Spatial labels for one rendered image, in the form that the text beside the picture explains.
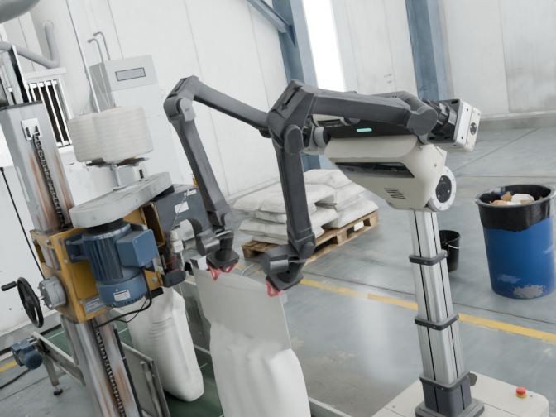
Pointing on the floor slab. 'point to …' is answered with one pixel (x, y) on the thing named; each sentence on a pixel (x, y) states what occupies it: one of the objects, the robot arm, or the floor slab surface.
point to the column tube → (28, 159)
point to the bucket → (448, 242)
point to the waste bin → (520, 241)
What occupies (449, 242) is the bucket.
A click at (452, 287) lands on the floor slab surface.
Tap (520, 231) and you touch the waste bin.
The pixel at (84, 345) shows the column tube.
